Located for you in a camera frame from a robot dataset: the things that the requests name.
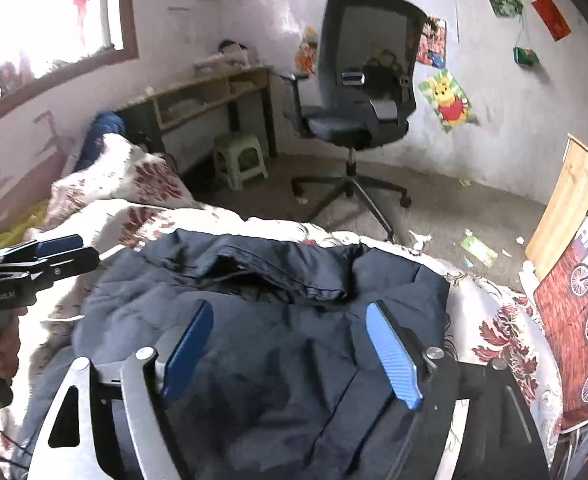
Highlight dark navy puffer jacket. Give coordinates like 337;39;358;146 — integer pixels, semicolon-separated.
14;230;450;479

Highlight person's left hand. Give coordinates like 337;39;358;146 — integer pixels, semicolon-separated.
0;307;27;379

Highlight floral satin bed quilt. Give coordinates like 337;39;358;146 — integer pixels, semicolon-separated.
0;133;563;458

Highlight blue pillow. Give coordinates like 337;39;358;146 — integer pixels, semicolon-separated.
74;112;125;172

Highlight blue bicycle print curtain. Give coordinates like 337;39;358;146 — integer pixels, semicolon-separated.
518;144;588;480

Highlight wooden desk with shelf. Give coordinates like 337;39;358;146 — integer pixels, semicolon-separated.
116;66;277;176

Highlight green plastic stool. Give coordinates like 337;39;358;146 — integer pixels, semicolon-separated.
213;132;268;191

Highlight light wooden board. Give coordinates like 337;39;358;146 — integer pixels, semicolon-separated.
526;134;588;282

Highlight small cartoon sticker poster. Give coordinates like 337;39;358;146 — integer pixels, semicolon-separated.
294;26;319;76

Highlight Winnie the Pooh poster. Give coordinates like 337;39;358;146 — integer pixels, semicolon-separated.
419;68;477;132

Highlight black mesh office chair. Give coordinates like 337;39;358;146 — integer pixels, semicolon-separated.
279;0;427;240

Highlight cartoon anime poster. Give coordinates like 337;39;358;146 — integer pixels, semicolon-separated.
416;16;446;70

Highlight window with brown frame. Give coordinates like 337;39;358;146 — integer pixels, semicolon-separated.
0;0;139;119

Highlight green hanging wall pouch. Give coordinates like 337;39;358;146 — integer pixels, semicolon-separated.
513;47;540;68

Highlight red paper on wall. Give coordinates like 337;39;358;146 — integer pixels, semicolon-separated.
531;0;571;41

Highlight green photo on wall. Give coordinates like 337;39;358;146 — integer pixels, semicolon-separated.
489;0;524;18

